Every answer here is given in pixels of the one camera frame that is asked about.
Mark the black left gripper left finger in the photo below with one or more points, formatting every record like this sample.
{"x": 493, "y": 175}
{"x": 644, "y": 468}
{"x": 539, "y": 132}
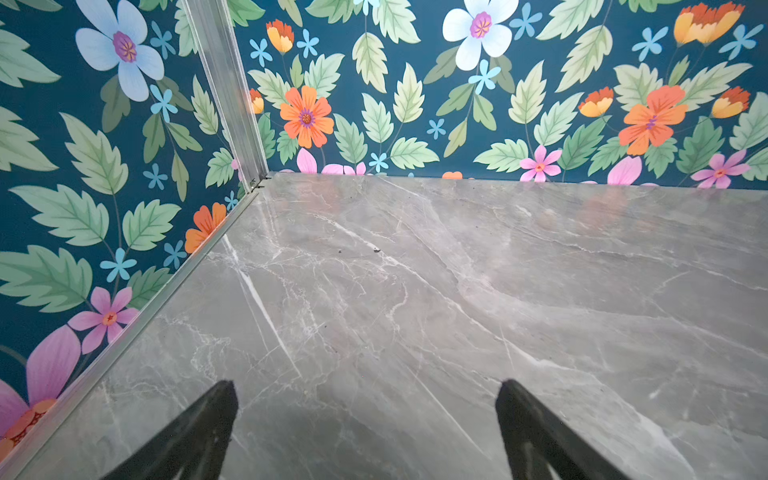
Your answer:
{"x": 192, "y": 446}

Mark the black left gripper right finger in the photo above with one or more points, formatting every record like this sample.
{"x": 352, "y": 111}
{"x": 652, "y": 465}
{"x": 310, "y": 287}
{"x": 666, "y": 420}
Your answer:
{"x": 539, "y": 445}

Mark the aluminium frame post back left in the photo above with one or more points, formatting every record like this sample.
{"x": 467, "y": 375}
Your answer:
{"x": 213, "y": 31}

